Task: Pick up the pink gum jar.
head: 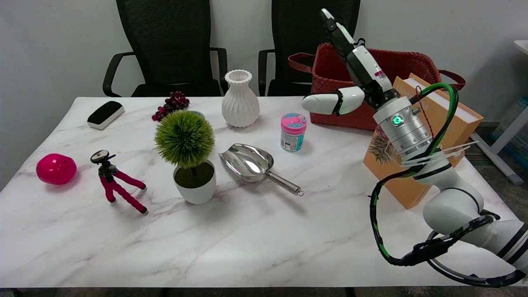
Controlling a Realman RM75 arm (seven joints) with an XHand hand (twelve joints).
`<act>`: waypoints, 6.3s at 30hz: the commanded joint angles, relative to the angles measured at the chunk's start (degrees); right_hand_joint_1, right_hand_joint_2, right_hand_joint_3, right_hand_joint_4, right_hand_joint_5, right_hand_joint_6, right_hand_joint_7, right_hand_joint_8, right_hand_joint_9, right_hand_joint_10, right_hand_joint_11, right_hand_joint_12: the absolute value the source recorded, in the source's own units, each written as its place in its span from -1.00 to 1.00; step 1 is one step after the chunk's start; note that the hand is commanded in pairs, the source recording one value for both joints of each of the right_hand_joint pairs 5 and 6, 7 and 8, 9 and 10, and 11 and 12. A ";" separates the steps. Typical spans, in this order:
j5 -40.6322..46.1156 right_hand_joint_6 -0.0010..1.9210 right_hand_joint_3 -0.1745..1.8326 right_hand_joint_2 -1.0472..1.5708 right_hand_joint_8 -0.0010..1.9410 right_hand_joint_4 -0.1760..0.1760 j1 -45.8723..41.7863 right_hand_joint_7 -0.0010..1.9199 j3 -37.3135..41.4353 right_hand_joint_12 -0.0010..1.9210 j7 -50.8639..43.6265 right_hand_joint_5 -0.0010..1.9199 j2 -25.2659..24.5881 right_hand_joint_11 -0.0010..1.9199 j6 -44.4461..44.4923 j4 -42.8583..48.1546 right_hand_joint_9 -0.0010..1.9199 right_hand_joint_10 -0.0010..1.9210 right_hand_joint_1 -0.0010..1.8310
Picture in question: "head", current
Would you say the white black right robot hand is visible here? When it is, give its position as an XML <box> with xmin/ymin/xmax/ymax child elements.
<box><xmin>302</xmin><ymin>8</ymin><xmax>400</xmax><ymax>116</ymax></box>

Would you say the pink lid gum jar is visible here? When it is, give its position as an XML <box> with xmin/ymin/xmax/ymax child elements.
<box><xmin>280</xmin><ymin>113</ymin><xmax>308</xmax><ymax>153</ymax></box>

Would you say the red woven basket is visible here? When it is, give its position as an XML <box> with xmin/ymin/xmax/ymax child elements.
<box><xmin>288</xmin><ymin>42</ymin><xmax>467</xmax><ymax>132</ymax></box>

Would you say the black mesh office chair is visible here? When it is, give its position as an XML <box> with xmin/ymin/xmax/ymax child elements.
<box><xmin>102</xmin><ymin>0</ymin><xmax>229</xmax><ymax>98</ymax></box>
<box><xmin>258</xmin><ymin>0</ymin><xmax>361</xmax><ymax>97</ymax></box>

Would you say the orange pineapple book box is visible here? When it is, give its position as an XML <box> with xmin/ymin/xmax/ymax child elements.
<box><xmin>363</xmin><ymin>73</ymin><xmax>484</xmax><ymax>210</ymax></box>

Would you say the white ribbed ceramic vase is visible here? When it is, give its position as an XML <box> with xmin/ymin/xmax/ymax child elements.
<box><xmin>222</xmin><ymin>69</ymin><xmax>260</xmax><ymax>128</ymax></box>

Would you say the shiny metal scoop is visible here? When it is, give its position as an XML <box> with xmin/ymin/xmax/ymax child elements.
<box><xmin>218</xmin><ymin>143</ymin><xmax>305</xmax><ymax>197</ymax></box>

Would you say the white side desk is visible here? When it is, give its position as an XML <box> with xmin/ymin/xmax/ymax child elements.
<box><xmin>470</xmin><ymin>40</ymin><xmax>528</xmax><ymax>185</ymax></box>

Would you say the green ball plant white pot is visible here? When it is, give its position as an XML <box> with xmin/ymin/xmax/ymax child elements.
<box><xmin>154</xmin><ymin>110</ymin><xmax>217</xmax><ymax>205</ymax></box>

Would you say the dark purple grape bunch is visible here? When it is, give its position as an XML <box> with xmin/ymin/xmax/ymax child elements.
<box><xmin>151</xmin><ymin>91</ymin><xmax>191</xmax><ymax>122</ymax></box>

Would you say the black white board eraser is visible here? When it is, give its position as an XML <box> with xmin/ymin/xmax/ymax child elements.
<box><xmin>87</xmin><ymin>101</ymin><xmax>125</xmax><ymax>130</ymax></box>

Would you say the pink flexible mini tripod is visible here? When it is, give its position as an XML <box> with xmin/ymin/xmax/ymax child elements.
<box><xmin>90</xmin><ymin>149</ymin><xmax>148</xmax><ymax>215</ymax></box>

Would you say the pink plastic ball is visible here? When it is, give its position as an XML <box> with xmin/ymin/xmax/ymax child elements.
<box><xmin>36</xmin><ymin>153</ymin><xmax>78</xmax><ymax>186</ymax></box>

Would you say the green black braided cable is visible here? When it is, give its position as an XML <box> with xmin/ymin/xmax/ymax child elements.
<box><xmin>369</xmin><ymin>82</ymin><xmax>502</xmax><ymax>266</ymax></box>

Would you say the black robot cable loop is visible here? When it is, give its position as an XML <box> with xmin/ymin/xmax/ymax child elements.
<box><xmin>427</xmin><ymin>229</ymin><xmax>527</xmax><ymax>288</ymax></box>

